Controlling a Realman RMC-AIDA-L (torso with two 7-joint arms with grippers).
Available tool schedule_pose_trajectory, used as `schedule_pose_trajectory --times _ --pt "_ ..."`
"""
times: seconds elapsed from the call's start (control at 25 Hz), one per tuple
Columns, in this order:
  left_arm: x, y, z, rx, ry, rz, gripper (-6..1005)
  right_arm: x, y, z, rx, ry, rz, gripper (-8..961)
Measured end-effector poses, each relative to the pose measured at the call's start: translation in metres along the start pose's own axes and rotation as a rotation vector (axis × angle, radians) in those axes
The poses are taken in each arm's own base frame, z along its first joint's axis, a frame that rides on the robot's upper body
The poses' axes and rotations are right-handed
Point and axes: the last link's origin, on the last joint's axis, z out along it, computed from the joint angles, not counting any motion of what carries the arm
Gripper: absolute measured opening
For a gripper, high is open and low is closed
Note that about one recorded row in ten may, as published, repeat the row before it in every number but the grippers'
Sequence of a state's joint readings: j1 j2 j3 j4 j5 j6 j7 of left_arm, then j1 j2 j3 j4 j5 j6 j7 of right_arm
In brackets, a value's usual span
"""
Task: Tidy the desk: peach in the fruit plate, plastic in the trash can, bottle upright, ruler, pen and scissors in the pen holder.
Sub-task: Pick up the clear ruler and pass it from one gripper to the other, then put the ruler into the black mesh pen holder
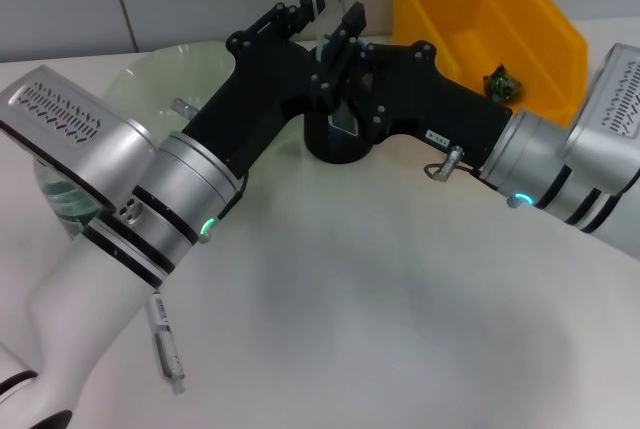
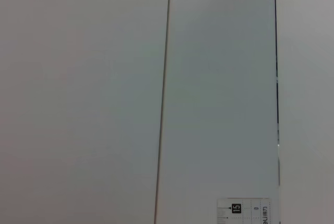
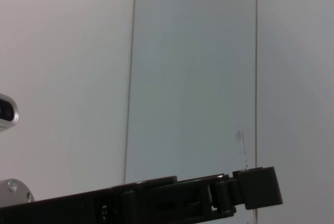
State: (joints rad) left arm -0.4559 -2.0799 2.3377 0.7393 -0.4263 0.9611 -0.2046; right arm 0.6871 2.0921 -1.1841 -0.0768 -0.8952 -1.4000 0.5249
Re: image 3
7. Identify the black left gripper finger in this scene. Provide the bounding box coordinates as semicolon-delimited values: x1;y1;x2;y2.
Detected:
122;166;284;224

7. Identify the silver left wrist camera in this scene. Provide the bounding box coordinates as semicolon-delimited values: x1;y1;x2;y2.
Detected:
0;93;19;133

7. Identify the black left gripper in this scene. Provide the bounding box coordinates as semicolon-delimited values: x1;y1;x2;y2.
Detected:
0;175;178;224

